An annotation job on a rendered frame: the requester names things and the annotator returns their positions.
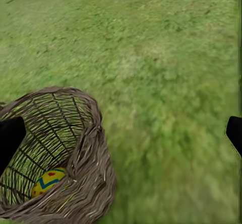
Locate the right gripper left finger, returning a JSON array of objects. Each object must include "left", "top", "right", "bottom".
[{"left": 0, "top": 116, "right": 27, "bottom": 178}]

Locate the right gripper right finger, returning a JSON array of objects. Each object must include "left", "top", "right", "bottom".
[{"left": 226, "top": 116, "right": 242, "bottom": 156}]

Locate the easter egg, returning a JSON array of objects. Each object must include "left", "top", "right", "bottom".
[{"left": 30, "top": 167, "right": 66, "bottom": 199}]

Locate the wicker basket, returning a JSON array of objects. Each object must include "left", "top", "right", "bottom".
[{"left": 0, "top": 86, "right": 117, "bottom": 224}]

